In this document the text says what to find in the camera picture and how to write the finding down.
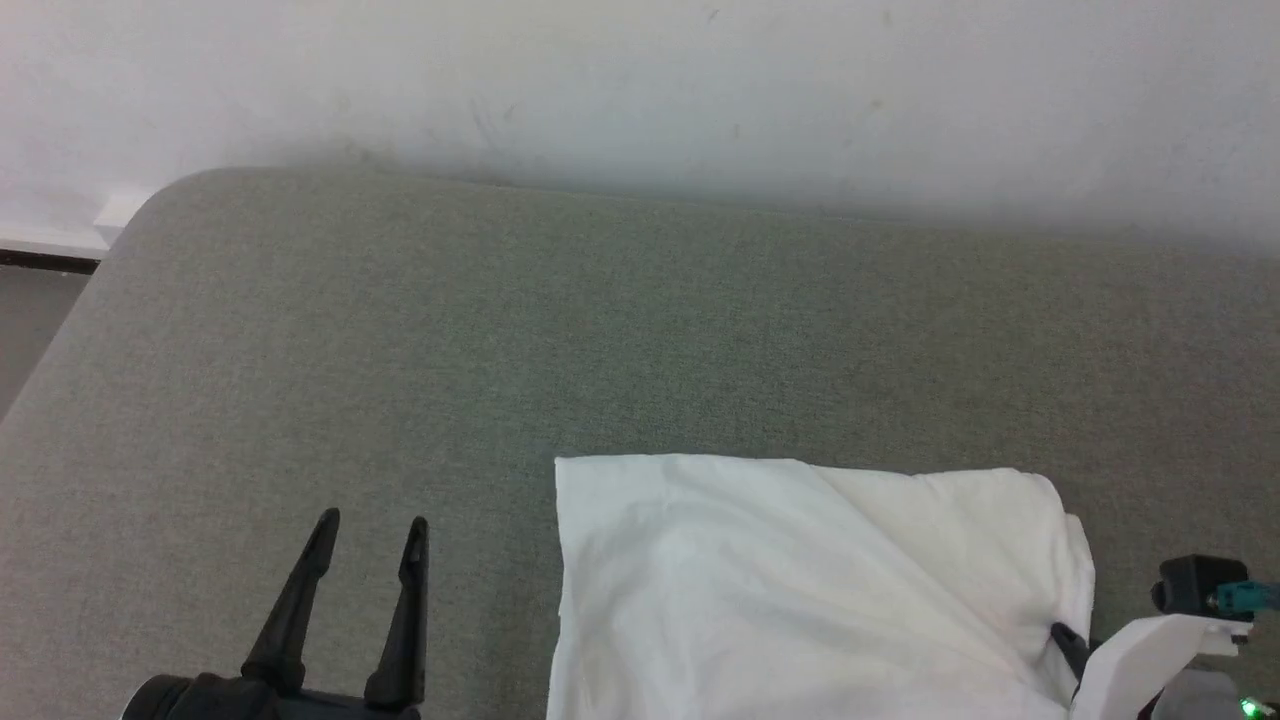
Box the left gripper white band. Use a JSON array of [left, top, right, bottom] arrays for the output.
[[188, 507, 431, 720]]

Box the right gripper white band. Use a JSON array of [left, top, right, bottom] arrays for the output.
[[1050, 610, 1257, 720]]

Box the white garment with grey stitching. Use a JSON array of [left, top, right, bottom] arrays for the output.
[[545, 453, 1097, 720]]

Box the white baseboard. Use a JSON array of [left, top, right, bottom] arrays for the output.
[[0, 188, 153, 265]]

